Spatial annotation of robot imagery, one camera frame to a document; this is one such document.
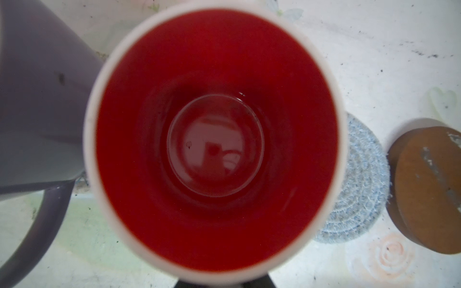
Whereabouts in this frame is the white mug purple handle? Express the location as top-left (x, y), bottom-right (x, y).
top-left (1, 1), bottom-right (103, 288)

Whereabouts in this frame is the glossy brown wooden coaster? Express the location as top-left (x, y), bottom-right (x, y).
top-left (387, 126), bottom-right (461, 254)

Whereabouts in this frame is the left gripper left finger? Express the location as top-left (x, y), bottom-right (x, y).
top-left (174, 280), bottom-right (211, 288)

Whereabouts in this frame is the red interior mug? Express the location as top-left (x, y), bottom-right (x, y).
top-left (84, 1), bottom-right (348, 286)

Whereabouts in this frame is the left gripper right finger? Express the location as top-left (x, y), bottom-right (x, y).
top-left (242, 274), bottom-right (276, 288)

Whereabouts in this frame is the grey crochet coaster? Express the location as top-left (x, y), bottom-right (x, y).
top-left (314, 114), bottom-right (391, 244)

